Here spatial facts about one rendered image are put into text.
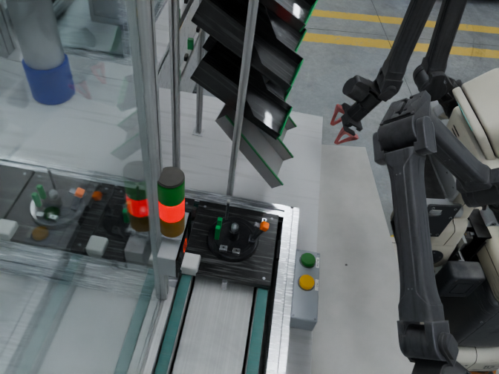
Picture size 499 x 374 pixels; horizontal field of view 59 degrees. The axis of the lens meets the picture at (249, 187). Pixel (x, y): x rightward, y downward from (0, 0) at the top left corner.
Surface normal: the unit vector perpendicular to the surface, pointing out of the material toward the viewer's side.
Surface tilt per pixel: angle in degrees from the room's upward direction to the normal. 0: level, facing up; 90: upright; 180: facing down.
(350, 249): 0
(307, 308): 0
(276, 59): 25
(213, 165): 0
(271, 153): 45
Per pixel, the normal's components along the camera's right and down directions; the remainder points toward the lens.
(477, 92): -0.59, -0.52
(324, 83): 0.11, -0.65
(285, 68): 0.50, -0.46
